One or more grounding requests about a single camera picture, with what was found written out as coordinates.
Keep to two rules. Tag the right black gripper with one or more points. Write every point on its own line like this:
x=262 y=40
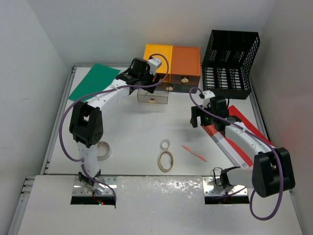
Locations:
x=196 y=112

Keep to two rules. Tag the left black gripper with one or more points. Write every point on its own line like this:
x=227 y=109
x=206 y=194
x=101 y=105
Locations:
x=152 y=78

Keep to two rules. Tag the transparent grey drawer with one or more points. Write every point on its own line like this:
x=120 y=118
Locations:
x=159 y=96
x=180 y=87

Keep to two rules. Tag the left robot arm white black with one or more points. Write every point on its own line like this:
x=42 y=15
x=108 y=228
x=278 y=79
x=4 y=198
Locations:
x=86 y=124

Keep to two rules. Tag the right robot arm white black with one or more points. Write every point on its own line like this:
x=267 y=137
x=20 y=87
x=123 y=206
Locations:
x=262 y=167

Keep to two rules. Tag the orange red pen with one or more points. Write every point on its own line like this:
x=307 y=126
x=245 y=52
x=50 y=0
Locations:
x=194 y=153

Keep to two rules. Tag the yellow drawer box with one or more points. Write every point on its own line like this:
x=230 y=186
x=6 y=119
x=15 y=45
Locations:
x=166 y=51

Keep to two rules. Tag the small white tape roll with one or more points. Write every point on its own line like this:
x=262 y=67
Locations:
x=165 y=145

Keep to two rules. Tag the green clip file folder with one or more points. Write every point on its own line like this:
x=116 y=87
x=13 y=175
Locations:
x=96 y=80

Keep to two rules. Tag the orange drawer box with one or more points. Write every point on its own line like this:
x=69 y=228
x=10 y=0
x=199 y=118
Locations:
x=186 y=65

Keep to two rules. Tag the black mesh file rack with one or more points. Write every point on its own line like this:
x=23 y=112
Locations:
x=227 y=63

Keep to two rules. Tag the red clip file folder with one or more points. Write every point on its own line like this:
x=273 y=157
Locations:
x=240 y=146

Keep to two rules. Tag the wide clear tape roll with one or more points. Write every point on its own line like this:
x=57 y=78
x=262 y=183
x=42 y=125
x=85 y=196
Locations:
x=103 y=151

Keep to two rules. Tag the white foam front board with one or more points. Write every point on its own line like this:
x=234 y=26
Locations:
x=150 y=206

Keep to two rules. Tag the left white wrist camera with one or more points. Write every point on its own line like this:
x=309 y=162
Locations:
x=154 y=65

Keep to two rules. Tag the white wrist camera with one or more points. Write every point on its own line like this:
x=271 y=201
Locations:
x=154 y=65
x=207 y=96

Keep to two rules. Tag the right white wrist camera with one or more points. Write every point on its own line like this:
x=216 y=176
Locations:
x=207 y=96

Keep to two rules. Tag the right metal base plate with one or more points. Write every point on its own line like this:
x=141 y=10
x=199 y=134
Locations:
x=210 y=188

